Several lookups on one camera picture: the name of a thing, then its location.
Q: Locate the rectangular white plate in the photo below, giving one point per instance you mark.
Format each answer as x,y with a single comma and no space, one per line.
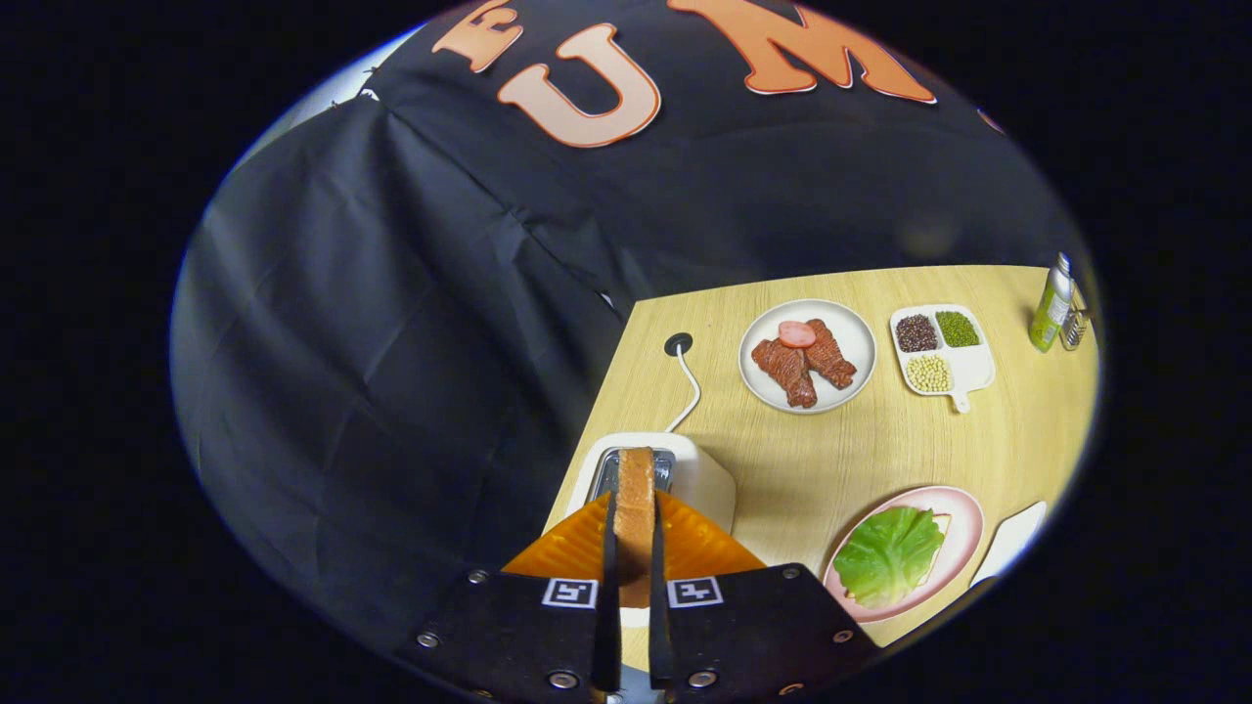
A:
1007,538

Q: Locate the pile of dark red beans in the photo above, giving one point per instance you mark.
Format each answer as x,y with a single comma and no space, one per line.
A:
916,333

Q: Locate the silver and green bottle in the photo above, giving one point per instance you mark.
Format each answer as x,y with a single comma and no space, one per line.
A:
1050,308

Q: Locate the pile of green beans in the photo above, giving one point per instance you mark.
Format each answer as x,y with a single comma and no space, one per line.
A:
957,330

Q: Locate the green lettuce leaf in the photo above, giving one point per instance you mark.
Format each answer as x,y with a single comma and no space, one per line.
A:
888,555

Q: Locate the toasted bread slice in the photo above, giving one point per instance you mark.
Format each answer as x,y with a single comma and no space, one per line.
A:
636,508

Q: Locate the pile of yellow soybeans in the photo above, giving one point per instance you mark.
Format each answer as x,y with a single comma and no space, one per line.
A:
928,374

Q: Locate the brown meat piece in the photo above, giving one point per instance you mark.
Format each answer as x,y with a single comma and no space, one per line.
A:
831,357
787,372

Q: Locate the divided white dish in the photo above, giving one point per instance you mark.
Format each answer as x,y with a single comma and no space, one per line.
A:
970,370

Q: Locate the black backdrop cloth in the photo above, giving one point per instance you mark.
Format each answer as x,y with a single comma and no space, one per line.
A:
391,342

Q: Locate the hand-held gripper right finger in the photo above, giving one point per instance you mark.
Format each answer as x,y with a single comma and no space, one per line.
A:
753,636

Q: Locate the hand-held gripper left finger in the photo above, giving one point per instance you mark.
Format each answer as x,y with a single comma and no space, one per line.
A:
528,636

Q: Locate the pink plate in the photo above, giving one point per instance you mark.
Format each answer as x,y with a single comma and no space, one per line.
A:
963,533

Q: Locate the red sausage slice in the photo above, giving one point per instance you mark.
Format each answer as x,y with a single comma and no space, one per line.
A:
797,333

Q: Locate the white toaster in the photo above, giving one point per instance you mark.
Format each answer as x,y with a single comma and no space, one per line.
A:
702,479

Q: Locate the round white plate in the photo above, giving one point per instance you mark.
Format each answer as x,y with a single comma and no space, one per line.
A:
856,337

